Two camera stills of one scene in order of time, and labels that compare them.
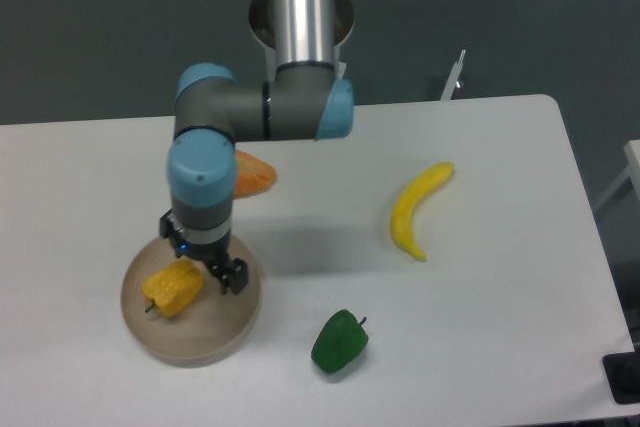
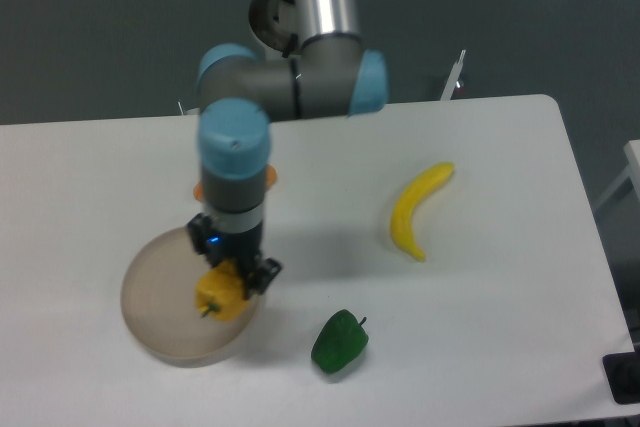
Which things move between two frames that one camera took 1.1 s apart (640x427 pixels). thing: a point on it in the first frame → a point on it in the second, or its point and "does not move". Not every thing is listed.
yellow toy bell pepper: (174, 287) → (220, 292)
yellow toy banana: (414, 190) does not move
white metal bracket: (448, 91) does not move
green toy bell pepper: (340, 342) does not move
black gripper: (201, 252) → (256, 272)
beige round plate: (210, 326) does not move
